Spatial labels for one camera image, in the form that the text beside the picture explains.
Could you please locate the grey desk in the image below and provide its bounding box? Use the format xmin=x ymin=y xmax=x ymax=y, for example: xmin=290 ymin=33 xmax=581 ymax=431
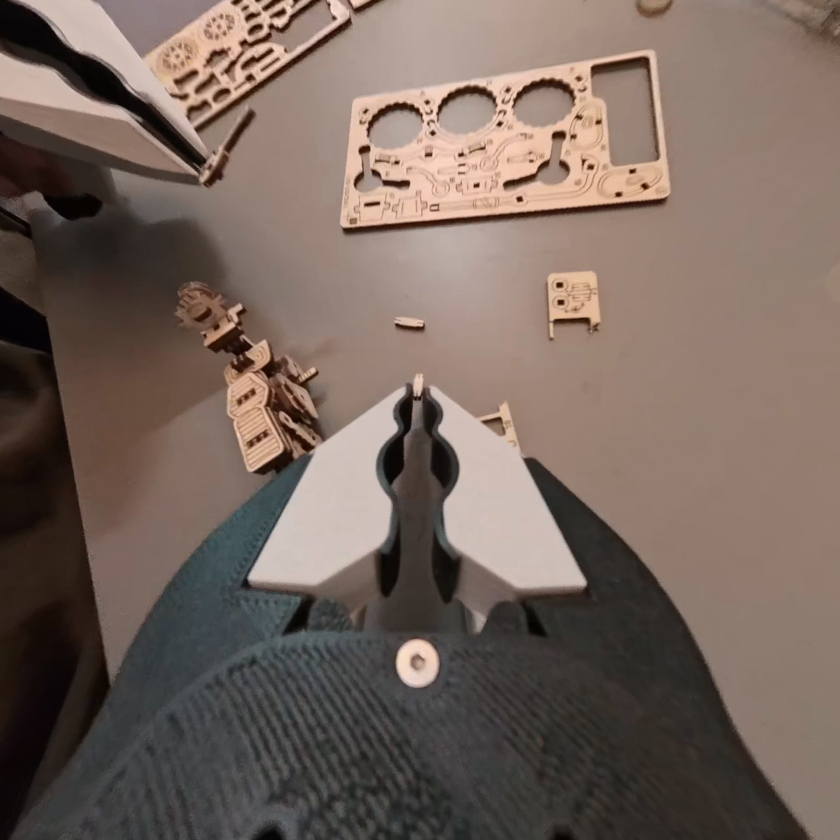
xmin=26 ymin=0 xmax=840 ymax=840

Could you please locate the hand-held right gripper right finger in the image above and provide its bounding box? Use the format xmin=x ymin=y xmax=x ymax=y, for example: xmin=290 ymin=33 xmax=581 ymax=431
xmin=420 ymin=386 xmax=588 ymax=624

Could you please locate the wooden crank assembly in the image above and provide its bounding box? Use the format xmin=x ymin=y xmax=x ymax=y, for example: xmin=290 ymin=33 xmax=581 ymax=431
xmin=199 ymin=106 xmax=256 ymax=188

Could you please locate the large wooden puzzle sheet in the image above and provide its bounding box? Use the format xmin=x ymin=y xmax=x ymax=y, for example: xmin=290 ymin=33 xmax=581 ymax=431
xmin=338 ymin=49 xmax=672 ymax=229

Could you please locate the slotted wooden sheet fragment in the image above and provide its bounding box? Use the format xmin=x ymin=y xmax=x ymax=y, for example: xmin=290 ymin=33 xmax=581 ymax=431
xmin=478 ymin=400 xmax=527 ymax=458

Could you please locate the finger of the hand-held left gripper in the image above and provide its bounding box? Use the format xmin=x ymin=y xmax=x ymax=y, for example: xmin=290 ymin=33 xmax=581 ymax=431
xmin=0 ymin=46 xmax=203 ymax=183
xmin=0 ymin=0 xmax=211 ymax=165

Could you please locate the wooden model assembly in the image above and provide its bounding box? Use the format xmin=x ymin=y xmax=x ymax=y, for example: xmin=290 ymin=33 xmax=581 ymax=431
xmin=174 ymin=281 xmax=324 ymax=475

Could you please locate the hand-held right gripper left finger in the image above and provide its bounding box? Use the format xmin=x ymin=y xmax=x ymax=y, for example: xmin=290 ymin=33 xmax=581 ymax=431
xmin=247 ymin=386 xmax=421 ymax=624

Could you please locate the wooden puzzle sheet with gears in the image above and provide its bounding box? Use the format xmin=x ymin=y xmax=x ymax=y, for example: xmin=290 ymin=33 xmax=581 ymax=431
xmin=141 ymin=0 xmax=352 ymax=129

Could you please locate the small wooden sheet fragment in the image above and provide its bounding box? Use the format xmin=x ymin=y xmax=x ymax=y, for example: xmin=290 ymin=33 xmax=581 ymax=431
xmin=546 ymin=270 xmax=599 ymax=340

